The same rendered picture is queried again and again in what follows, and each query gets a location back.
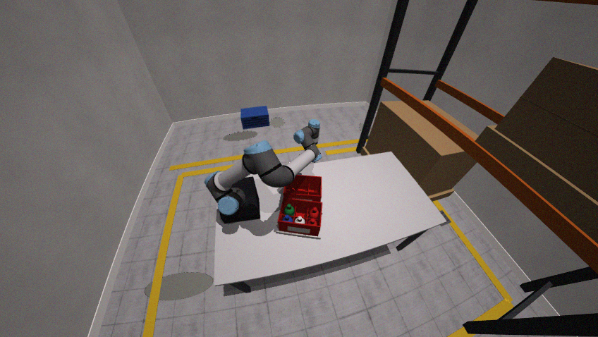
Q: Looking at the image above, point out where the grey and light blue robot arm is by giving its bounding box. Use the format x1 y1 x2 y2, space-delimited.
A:
205 119 322 216

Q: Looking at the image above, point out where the green bottle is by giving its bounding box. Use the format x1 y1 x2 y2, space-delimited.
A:
284 204 295 216

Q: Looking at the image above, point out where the red crate with dividers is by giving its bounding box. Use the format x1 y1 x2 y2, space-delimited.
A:
278 198 322 236
283 175 322 202

